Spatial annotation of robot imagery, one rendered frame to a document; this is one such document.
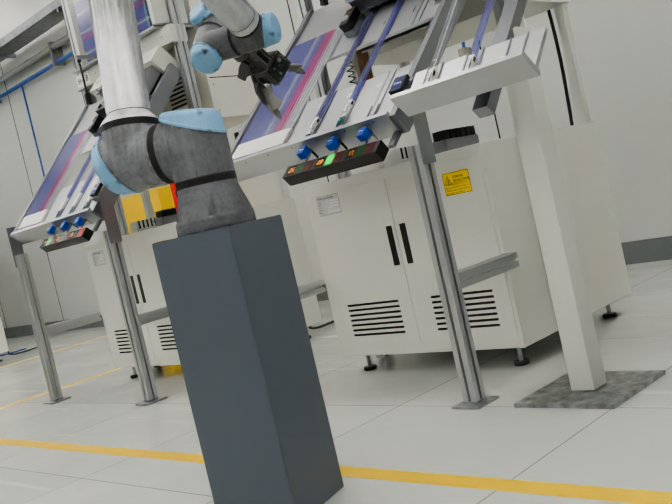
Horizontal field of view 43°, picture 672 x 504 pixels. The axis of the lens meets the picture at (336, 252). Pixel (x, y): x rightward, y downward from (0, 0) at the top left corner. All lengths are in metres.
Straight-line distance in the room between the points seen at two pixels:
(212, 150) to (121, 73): 0.25
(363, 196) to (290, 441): 1.15
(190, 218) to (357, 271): 1.15
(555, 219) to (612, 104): 2.02
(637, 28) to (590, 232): 1.39
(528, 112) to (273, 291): 0.73
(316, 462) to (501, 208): 0.97
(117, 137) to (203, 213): 0.23
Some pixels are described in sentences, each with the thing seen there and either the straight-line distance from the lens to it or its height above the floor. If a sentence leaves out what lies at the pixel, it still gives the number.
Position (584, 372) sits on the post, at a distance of 2.02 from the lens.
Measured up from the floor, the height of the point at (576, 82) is 0.75.
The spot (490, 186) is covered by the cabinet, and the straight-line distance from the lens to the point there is 2.30.
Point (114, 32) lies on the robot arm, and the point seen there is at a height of 0.96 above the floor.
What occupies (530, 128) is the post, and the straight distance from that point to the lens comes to 1.96.
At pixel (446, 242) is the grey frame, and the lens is 2.05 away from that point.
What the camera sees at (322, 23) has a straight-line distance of 2.83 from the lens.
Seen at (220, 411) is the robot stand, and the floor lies 0.22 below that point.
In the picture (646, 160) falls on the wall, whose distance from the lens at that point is 3.90.
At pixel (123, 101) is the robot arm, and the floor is 0.83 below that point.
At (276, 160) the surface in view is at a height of 0.70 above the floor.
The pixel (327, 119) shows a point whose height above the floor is 0.77.
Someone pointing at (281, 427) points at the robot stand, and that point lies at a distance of 1.56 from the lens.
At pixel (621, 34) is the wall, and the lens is 3.92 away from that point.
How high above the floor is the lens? 0.54
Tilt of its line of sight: 3 degrees down
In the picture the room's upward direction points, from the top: 13 degrees counter-clockwise
